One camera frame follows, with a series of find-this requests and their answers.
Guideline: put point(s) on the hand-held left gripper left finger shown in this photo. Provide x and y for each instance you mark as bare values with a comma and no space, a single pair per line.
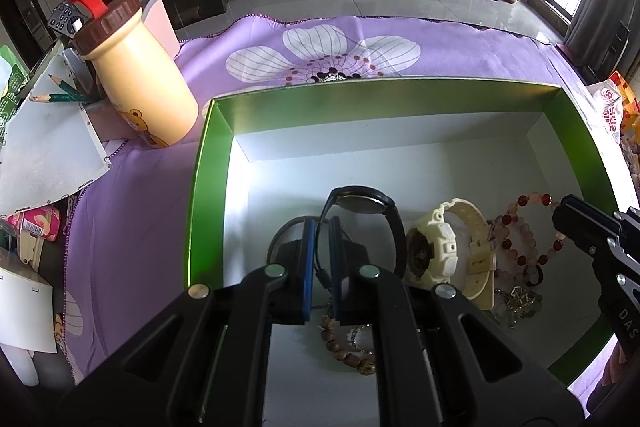
307,267

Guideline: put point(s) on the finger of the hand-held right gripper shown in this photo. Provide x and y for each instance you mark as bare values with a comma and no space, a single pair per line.
595,213
582,229

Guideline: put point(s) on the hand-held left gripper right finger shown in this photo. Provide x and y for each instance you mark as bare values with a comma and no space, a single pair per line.
336,267

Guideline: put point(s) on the black wristwatch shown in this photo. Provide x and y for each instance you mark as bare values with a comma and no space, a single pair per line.
360,202

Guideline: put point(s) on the cream wristwatch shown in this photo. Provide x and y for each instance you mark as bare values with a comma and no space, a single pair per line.
440,247

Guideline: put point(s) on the green cardboard box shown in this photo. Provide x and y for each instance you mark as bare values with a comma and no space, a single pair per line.
380,147

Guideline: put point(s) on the white plastic bag red print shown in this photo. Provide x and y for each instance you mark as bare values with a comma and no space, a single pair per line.
607,117

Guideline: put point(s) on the orange yellow snack bag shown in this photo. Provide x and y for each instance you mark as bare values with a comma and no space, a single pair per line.
627,94

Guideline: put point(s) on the purple floral tablecloth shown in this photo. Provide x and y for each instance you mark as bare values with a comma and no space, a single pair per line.
130,217

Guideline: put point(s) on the yellow bottle with brown lid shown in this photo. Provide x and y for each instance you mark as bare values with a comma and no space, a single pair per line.
145,82

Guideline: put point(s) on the pink snack packet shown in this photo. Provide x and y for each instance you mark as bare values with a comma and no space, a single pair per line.
40,222

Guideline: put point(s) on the small white paper sheet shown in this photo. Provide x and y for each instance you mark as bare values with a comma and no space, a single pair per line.
25,307

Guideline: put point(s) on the large white paper sheet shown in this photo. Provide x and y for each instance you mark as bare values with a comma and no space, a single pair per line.
45,147

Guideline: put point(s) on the green pencil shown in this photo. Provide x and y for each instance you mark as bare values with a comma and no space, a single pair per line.
65,98
67,84

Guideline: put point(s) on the black remote control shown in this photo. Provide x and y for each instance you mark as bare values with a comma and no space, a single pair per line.
62,19

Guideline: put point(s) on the green book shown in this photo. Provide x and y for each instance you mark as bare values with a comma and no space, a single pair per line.
10,82

